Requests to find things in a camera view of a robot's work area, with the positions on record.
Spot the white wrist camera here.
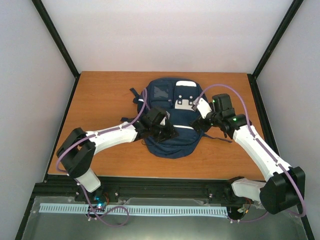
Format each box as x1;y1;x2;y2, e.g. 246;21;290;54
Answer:
192;97;212;119
160;111;170;126

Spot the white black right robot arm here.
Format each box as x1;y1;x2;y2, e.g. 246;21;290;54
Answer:
192;93;306;215

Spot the black left frame post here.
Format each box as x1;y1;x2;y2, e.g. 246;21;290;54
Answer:
31;0;81;78

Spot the black frame post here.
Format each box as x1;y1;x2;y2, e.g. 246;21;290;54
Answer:
251;0;305;78
31;0;81;78

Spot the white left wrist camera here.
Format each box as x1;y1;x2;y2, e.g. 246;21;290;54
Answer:
160;111;170;126

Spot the light blue slotted cable duct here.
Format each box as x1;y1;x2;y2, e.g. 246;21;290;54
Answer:
38;203;228;218

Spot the navy blue student backpack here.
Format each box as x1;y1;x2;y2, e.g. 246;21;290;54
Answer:
120;77;233;160

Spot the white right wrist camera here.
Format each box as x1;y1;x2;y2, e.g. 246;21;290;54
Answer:
192;97;212;119

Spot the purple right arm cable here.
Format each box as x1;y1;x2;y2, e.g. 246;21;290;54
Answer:
193;83;307;224

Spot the black right frame post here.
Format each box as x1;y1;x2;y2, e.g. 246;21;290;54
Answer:
251;0;305;78

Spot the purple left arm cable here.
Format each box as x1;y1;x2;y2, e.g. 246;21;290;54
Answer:
55;87;151;227

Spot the black aluminium frame rail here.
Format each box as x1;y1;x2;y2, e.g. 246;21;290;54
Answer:
31;175;248;206

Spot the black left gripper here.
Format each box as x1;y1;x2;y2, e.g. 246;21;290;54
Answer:
150;122;180;143

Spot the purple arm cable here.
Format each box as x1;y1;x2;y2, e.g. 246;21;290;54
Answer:
193;83;307;224
55;87;151;227

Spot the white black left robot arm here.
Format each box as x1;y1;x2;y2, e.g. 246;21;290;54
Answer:
56;107;179;202

